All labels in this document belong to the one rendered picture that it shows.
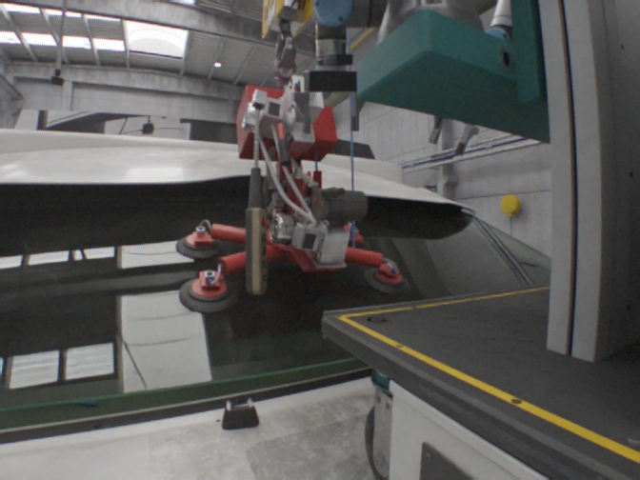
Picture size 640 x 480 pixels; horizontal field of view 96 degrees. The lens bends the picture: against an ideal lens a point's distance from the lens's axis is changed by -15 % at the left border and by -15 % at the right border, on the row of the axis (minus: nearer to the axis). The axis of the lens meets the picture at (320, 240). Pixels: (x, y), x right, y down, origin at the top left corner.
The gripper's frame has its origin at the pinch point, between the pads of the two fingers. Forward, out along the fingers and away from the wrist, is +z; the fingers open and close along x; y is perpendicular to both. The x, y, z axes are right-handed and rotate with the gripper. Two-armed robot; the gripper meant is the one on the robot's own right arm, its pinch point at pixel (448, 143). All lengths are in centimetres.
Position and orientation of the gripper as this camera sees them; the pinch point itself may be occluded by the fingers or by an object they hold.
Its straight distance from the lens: 113.9
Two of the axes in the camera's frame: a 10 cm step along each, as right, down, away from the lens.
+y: 4.3, 4.1, -8.0
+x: 8.5, 1.2, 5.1
